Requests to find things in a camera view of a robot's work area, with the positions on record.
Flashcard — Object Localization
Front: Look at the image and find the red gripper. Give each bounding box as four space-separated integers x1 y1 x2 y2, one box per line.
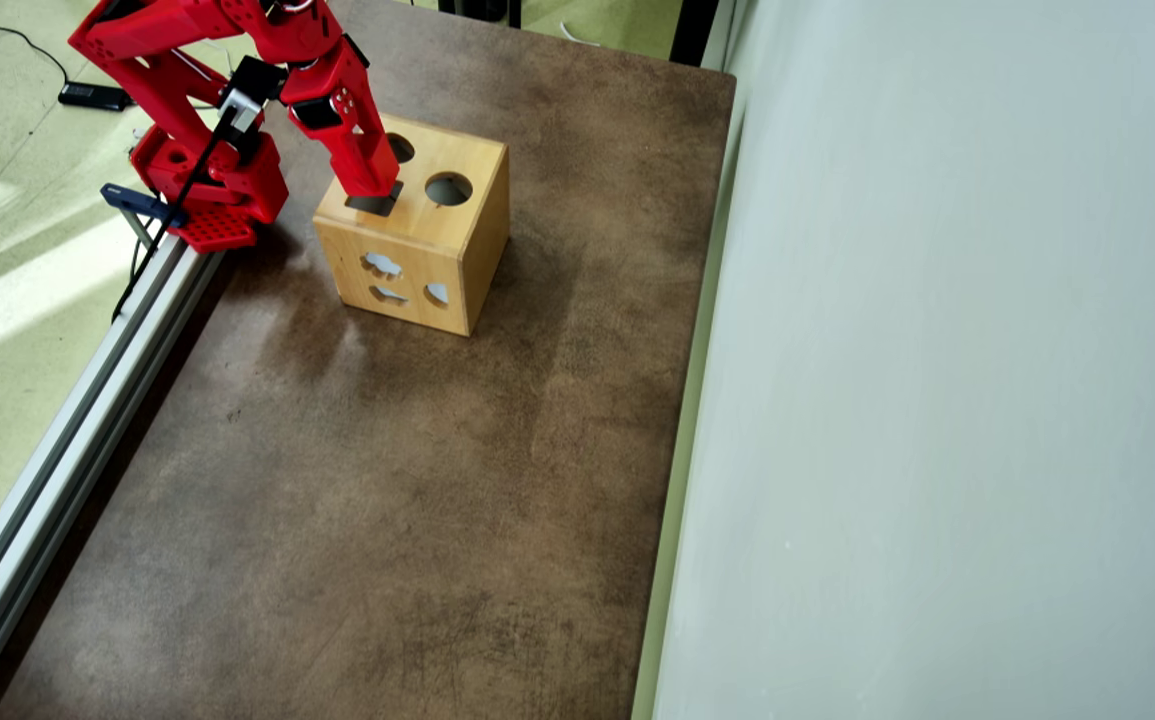
282 35 403 198

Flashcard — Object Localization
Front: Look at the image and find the wooden shape sorter box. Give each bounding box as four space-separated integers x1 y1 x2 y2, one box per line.
312 112 511 338

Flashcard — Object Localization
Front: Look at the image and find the black furniture base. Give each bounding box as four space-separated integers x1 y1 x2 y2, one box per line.
437 0 524 29

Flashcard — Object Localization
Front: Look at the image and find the blue table clamp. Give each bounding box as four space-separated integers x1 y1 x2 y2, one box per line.
100 183 190 256

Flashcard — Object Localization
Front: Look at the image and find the black power adapter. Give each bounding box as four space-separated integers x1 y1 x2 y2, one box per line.
58 81 135 113

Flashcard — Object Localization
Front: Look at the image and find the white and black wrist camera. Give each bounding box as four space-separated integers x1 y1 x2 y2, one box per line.
220 57 289 137

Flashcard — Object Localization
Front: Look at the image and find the black camera cable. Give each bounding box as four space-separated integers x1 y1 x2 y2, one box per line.
112 105 243 323

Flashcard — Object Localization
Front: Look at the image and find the dark vertical post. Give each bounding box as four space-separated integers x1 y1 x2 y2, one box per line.
670 0 721 69

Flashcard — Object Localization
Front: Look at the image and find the aluminium profile rail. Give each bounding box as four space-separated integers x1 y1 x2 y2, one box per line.
0 232 226 720

